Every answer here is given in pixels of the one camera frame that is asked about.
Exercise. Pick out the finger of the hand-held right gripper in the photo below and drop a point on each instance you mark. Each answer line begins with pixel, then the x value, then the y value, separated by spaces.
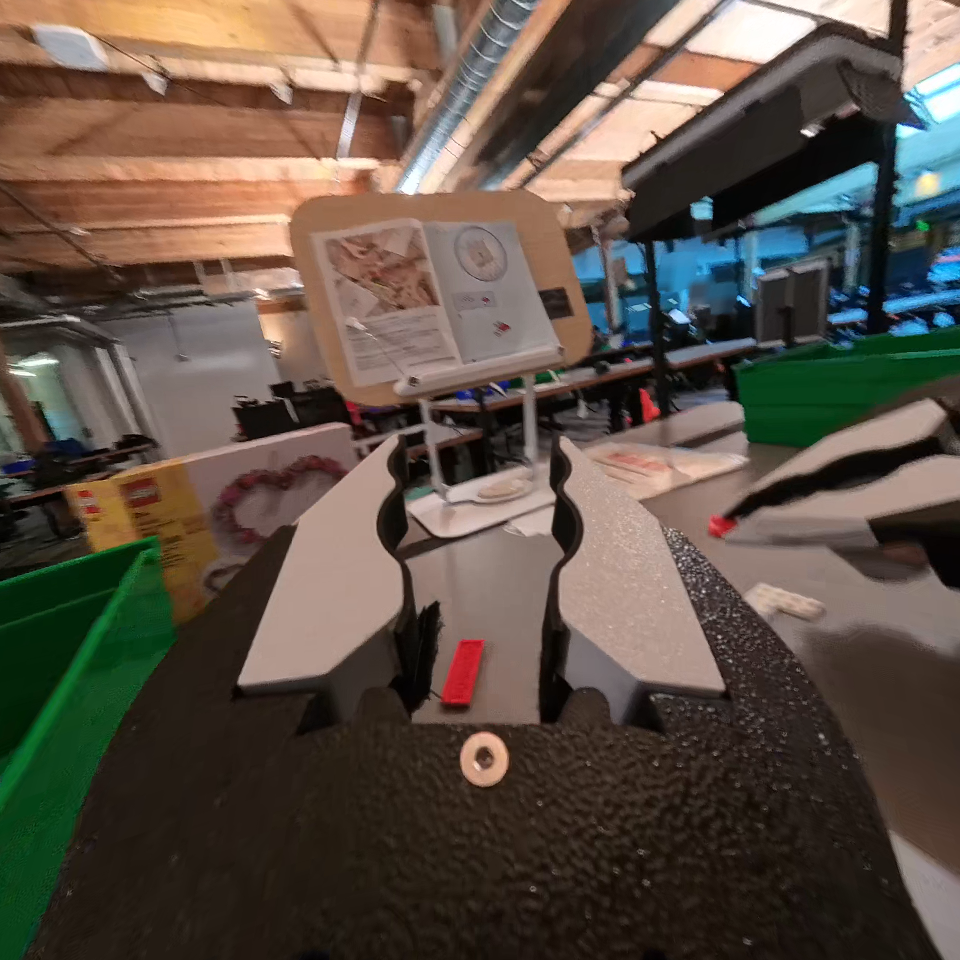
pixel 862 442
pixel 817 525

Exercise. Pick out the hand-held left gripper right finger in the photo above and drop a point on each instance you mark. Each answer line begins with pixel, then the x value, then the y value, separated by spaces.
pixel 637 592

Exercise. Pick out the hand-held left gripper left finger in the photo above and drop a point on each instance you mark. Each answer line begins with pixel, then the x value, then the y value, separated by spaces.
pixel 330 585

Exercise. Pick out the white brick plate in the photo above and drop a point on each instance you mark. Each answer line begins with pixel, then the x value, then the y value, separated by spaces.
pixel 784 600

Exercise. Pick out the red small square brick plate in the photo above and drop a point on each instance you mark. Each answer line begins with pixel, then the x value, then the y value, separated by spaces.
pixel 721 526

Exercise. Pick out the red long brick plate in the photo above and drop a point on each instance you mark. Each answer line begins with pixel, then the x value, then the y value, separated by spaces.
pixel 463 671

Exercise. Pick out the green plastic bin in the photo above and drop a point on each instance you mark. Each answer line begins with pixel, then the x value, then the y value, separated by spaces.
pixel 67 675
pixel 825 405

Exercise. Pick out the clear bag with printed sheet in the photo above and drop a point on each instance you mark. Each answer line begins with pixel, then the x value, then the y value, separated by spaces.
pixel 660 465

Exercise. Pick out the grey monitor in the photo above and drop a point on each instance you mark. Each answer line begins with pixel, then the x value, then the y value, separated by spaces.
pixel 771 304
pixel 808 300

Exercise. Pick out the yellow white heart wreath box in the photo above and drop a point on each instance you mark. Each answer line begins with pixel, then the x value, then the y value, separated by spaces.
pixel 161 540
pixel 90 525

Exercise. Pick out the orange cone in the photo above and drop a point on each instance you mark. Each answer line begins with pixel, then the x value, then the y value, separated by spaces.
pixel 649 409

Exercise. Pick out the background work table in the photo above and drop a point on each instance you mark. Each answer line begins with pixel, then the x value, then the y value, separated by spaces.
pixel 697 352

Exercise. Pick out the open instruction booklet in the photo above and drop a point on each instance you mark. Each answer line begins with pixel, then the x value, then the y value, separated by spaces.
pixel 390 337

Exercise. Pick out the black overhead rack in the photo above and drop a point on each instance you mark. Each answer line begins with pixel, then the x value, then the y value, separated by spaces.
pixel 750 127

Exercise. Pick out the silver ventilation duct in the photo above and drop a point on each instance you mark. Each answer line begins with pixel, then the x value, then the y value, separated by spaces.
pixel 472 75

